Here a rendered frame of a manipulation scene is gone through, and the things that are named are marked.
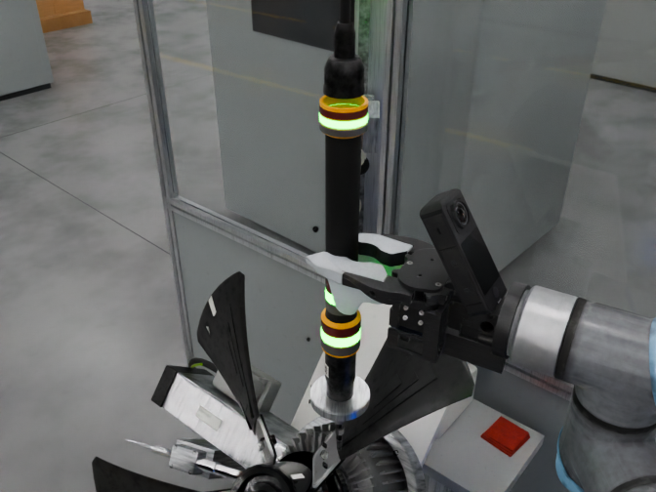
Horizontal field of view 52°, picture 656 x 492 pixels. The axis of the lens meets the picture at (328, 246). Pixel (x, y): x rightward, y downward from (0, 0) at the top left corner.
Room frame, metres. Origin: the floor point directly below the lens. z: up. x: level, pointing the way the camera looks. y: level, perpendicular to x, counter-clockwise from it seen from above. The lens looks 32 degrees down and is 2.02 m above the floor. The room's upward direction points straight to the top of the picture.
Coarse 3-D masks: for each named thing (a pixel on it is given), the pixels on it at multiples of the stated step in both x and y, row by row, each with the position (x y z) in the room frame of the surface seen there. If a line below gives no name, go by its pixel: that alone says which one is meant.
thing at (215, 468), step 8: (128, 440) 0.86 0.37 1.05; (152, 448) 0.83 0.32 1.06; (160, 448) 0.82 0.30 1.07; (168, 448) 0.82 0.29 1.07; (168, 456) 0.81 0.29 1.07; (200, 464) 0.77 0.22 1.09; (208, 464) 0.77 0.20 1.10; (216, 464) 0.76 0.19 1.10; (208, 472) 0.76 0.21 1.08; (216, 472) 0.75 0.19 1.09; (224, 472) 0.75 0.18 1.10; (232, 472) 0.74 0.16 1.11; (240, 472) 0.74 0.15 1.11
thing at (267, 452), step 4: (260, 420) 0.70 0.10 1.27; (260, 424) 0.70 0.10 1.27; (256, 428) 0.73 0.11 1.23; (260, 428) 0.71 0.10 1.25; (264, 428) 0.69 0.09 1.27; (256, 432) 0.74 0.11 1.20; (260, 432) 0.71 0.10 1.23; (264, 432) 0.69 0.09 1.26; (256, 436) 0.74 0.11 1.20; (260, 436) 0.72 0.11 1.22; (264, 436) 0.69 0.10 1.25; (264, 440) 0.70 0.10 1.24; (268, 440) 0.68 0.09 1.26; (268, 444) 0.67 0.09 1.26; (264, 448) 0.71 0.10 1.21; (268, 448) 0.67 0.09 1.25; (264, 452) 0.71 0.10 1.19; (268, 452) 0.68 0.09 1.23; (272, 452) 0.66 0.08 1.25; (264, 456) 0.71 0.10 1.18; (268, 456) 0.68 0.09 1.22; (272, 456) 0.66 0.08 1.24; (268, 460) 0.69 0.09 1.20; (272, 460) 0.67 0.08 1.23
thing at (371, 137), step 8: (368, 96) 1.23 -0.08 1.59; (368, 104) 1.20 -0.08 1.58; (376, 104) 1.20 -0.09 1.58; (368, 112) 1.16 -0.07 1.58; (376, 112) 1.16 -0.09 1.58; (368, 120) 1.14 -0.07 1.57; (376, 120) 1.14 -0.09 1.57; (368, 128) 1.14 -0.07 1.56; (376, 128) 1.14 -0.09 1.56; (368, 136) 1.14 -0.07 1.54; (376, 136) 1.14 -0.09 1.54; (368, 144) 1.14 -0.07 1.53; (376, 144) 1.14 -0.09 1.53; (368, 152) 1.14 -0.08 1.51; (376, 152) 1.14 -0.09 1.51
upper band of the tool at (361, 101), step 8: (320, 104) 0.56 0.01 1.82; (336, 104) 0.59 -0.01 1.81; (344, 104) 0.59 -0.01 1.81; (352, 104) 0.59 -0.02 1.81; (360, 104) 0.58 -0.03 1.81; (344, 112) 0.55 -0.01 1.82; (336, 120) 0.55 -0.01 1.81; (344, 120) 0.55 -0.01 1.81; (352, 120) 0.55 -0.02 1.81; (352, 128) 0.55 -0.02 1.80
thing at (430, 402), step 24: (384, 360) 0.74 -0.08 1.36; (408, 360) 0.70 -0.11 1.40; (456, 360) 0.65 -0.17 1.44; (384, 384) 0.69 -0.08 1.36; (408, 384) 0.66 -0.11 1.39; (432, 384) 0.63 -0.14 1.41; (456, 384) 0.62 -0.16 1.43; (384, 408) 0.65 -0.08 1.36; (408, 408) 0.62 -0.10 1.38; (432, 408) 0.60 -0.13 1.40; (360, 432) 0.63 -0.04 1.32; (384, 432) 0.61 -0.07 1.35
